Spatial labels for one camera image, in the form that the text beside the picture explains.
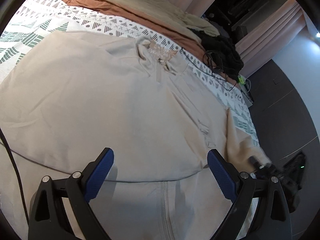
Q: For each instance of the patterned white bed cover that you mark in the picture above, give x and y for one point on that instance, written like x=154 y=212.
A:
x=35 y=19

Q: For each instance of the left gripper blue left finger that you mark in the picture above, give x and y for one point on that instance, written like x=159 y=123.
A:
x=96 y=172

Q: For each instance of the white bedside cabinet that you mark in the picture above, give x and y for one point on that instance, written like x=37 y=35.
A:
x=245 y=88

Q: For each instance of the olive green blanket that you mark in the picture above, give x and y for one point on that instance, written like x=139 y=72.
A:
x=163 y=12

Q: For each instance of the green object on cabinet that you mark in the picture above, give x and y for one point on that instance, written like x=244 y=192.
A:
x=242 y=80

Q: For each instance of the pink curtain right panel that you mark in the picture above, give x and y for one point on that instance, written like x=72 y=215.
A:
x=272 y=35

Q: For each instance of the beige hooded jacket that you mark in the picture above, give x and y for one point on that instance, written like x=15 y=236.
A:
x=77 y=93

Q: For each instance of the black clothes pile on bed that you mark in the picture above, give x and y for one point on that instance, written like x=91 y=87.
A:
x=220 y=55

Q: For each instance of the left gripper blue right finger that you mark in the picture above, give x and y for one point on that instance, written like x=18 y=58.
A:
x=225 y=174

